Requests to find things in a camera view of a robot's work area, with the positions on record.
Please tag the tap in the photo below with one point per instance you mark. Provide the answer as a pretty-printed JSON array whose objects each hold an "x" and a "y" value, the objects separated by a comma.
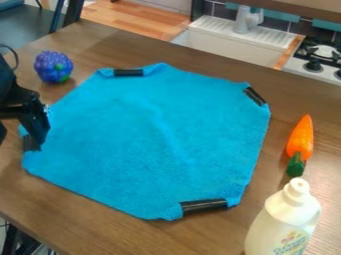
[{"x": 246, "y": 19}]

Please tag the blue cloth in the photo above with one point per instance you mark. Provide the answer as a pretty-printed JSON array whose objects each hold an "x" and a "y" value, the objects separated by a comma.
[{"x": 151, "y": 142}]

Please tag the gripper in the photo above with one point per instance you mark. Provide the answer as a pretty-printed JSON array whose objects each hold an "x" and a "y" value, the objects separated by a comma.
[{"x": 17, "y": 101}]

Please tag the orange toy carrot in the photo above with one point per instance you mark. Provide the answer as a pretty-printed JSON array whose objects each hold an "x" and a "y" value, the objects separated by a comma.
[{"x": 301, "y": 137}]

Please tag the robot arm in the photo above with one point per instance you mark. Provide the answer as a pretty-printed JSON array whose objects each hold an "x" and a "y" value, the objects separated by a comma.
[{"x": 5, "y": 78}]

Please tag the toy sink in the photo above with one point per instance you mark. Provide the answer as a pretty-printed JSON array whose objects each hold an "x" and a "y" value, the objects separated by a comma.
[{"x": 240, "y": 41}]

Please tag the purple toy grapes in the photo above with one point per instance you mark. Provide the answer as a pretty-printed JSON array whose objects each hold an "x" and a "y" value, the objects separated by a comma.
[{"x": 53, "y": 67}]

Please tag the toy stove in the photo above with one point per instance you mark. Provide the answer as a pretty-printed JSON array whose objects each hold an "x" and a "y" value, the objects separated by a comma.
[{"x": 317, "y": 61}]

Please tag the white plastic bottle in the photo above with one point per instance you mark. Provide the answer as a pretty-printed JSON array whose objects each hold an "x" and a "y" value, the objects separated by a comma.
[{"x": 284, "y": 220}]

